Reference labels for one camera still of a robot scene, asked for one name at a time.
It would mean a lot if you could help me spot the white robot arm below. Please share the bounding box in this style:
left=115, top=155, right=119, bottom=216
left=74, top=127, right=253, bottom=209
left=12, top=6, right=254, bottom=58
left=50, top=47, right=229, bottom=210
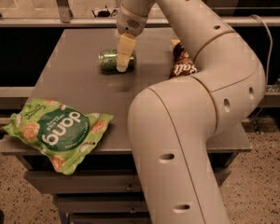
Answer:
left=117, top=0, right=265, bottom=224

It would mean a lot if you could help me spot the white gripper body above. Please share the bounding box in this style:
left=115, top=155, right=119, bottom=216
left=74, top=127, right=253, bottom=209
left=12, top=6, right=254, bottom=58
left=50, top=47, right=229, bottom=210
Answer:
left=116, top=5, right=147, bottom=36

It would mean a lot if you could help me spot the white cable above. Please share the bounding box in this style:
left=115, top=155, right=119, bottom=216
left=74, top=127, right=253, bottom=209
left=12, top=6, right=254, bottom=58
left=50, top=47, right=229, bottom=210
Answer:
left=250, top=14, right=274, bottom=86

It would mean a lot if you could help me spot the green dang snack bag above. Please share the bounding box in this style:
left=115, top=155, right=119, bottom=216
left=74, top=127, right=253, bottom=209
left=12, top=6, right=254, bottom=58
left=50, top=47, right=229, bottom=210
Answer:
left=4, top=98, right=113, bottom=175

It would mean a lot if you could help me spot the grey metal railing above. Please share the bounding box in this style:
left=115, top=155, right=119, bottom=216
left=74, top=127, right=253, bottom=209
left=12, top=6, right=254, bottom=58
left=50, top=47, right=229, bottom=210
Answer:
left=0, top=0, right=280, bottom=27

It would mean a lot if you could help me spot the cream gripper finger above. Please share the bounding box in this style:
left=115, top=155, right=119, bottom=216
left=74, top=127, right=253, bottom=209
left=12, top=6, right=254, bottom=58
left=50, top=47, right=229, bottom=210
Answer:
left=117, top=33, right=136, bottom=73

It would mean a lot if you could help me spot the brown sea salt chip bag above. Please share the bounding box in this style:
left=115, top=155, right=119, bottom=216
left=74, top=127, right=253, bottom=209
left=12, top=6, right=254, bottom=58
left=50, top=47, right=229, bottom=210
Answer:
left=169, top=39, right=197, bottom=78

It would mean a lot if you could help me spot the green soda can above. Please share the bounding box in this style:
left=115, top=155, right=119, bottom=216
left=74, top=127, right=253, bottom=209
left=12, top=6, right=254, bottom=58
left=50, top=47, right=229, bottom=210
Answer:
left=98, top=49, right=136, bottom=75

